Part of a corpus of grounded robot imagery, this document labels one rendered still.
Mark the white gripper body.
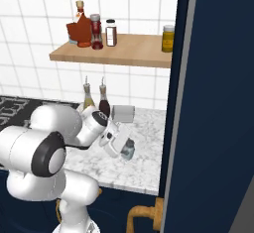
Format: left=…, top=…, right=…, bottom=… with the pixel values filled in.
left=104, top=120, right=134, bottom=159

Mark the grey glass shaker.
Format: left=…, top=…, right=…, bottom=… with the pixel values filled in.
left=120, top=139, right=136, bottom=162

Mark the dark red vinegar bottle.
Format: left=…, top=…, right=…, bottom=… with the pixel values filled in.
left=98, top=76, right=111, bottom=118

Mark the olive oil glass bottle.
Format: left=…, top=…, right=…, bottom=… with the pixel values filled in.
left=82, top=75, right=97, bottom=111

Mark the navy base cabinet front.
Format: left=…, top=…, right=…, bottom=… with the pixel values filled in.
left=0, top=169, right=164, bottom=233

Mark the navy cabinet door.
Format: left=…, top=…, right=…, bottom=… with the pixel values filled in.
left=158, top=0, right=254, bottom=233

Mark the red shaker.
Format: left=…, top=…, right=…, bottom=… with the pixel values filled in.
left=89, top=13, right=104, bottom=51

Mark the orange corked bottle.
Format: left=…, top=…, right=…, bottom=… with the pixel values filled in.
left=65, top=0, right=93, bottom=49

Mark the silver cylinder container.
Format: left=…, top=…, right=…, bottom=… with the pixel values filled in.
left=110, top=104, right=136, bottom=124

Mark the wooden shelf board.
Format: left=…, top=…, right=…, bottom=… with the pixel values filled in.
left=49, top=33, right=174, bottom=69

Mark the brown jar black lid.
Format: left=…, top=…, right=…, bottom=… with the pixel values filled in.
left=104, top=18, right=119, bottom=48

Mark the black hob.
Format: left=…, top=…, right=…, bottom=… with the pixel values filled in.
left=0, top=94, right=81, bottom=133

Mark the yellow jar silver lid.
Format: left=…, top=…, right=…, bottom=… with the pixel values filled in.
left=161, top=24, right=176, bottom=54

